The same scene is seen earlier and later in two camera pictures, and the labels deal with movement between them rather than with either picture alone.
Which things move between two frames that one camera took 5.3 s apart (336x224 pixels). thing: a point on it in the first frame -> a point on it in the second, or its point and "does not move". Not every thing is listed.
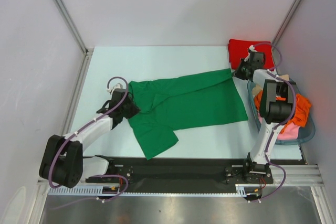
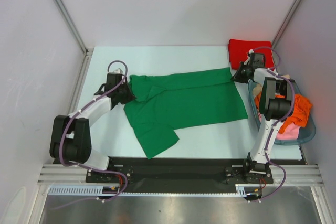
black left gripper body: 129,109 -> 125,94
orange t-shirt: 300,113 does not move
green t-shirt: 197,100 does not move
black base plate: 180,172 does not move
